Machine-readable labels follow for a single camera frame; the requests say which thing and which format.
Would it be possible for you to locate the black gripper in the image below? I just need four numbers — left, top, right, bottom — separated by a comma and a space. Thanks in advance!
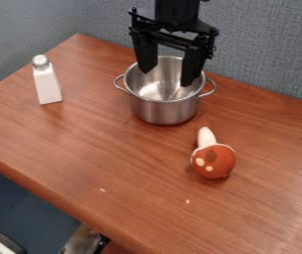
129, 6, 220, 87

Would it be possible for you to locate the red and white toy mushroom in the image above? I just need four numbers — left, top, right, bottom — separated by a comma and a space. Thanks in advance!
192, 127, 236, 180

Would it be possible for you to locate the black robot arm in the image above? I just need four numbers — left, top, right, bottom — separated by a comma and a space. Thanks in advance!
129, 0, 220, 86

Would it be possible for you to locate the white salt shaker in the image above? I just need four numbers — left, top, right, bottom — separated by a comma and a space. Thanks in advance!
32, 55, 63, 105

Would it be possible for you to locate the metal table leg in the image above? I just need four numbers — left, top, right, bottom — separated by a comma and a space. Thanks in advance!
60, 224, 110, 254

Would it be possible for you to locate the metal pot with handles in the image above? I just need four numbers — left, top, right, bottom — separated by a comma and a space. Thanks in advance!
113, 56, 218, 125

